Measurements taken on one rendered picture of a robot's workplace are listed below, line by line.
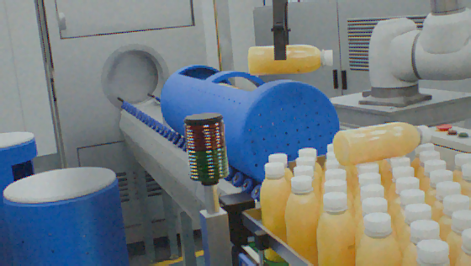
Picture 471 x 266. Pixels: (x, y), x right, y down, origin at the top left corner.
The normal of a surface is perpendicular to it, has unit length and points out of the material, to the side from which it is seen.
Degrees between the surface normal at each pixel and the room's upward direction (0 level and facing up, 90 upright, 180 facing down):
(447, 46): 94
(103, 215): 90
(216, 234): 90
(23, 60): 90
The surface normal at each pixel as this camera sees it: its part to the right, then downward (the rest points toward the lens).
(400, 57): -0.62, 0.18
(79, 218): 0.51, 0.13
